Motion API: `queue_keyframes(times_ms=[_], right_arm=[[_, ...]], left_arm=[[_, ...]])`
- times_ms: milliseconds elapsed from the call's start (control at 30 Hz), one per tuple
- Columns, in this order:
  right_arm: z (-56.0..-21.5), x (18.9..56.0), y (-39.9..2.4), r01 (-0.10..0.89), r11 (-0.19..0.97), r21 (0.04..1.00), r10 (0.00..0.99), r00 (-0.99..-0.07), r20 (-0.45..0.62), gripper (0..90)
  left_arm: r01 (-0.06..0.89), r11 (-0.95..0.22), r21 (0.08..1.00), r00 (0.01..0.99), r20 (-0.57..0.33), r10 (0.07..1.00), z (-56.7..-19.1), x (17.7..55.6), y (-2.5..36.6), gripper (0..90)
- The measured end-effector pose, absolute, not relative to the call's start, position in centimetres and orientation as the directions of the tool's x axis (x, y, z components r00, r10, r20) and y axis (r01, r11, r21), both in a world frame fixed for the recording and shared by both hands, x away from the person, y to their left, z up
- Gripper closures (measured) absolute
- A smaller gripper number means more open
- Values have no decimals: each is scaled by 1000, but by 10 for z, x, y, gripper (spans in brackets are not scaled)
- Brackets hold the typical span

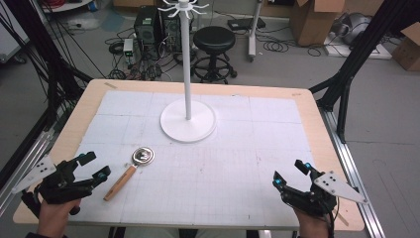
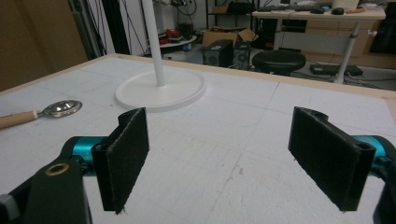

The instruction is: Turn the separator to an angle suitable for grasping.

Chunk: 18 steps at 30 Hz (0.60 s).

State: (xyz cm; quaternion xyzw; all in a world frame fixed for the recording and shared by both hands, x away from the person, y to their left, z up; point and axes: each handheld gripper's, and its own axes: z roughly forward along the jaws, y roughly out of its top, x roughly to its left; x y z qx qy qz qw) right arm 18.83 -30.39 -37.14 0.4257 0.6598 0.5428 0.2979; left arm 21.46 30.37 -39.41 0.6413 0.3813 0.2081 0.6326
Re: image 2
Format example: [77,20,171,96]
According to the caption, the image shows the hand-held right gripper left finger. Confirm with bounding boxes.
[92,106,150,216]

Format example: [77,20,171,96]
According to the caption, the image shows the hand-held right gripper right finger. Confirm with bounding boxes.
[288,105,377,213]

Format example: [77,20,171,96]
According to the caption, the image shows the white lamp stand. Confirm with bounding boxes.
[115,0,207,114]

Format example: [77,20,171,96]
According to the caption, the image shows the black flat device on floor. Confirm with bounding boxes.
[309,63,364,77]

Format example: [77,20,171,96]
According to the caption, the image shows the black round stool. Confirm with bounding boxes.
[251,49,307,77]

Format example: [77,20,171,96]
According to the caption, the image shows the round white low table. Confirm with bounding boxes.
[159,35,198,49]

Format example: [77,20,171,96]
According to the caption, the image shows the grey computer tower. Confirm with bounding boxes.
[233,41,254,71]

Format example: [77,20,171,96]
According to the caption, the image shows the white desk with metal legs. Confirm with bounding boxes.
[251,7,388,85]

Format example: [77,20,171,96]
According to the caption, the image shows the black computer tower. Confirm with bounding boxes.
[202,38,234,68]

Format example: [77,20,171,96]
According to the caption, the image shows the brown wooden panel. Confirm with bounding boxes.
[0,0,90,93]

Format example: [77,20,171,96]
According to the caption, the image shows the black keyboard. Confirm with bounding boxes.
[257,4,332,13]

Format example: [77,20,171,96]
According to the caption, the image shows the open cardboard box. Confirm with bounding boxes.
[201,27,260,49]

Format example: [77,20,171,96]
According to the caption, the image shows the metal spoon with wooden handle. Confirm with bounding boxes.
[0,99,83,131]

